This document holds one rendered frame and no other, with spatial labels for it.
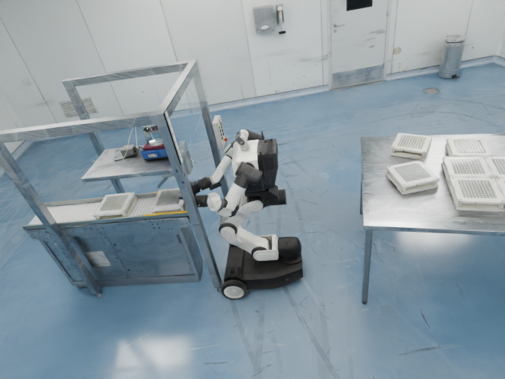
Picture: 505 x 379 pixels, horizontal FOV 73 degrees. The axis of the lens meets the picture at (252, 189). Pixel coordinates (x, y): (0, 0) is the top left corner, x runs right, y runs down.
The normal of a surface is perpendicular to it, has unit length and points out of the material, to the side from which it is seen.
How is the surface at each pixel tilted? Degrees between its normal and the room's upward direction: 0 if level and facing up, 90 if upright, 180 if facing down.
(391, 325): 0
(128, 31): 90
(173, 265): 90
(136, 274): 90
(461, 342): 0
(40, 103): 90
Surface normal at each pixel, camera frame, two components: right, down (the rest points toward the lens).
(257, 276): -0.15, -0.80
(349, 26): 0.07, 0.59
